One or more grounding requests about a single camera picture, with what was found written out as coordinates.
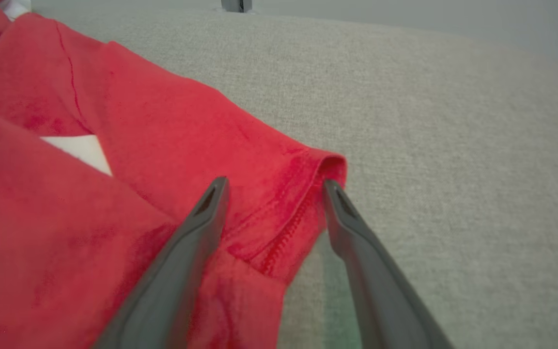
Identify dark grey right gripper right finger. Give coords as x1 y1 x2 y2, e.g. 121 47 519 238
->
323 179 456 349

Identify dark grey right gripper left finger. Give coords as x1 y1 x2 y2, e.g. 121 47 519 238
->
93 176 231 349

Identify red white basketball jersey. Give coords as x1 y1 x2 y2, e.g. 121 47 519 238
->
0 0 347 349

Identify grey fabric sofa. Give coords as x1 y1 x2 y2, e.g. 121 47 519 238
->
32 7 558 349

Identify dark grey vertical wall post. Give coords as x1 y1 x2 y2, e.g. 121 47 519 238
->
221 0 253 13

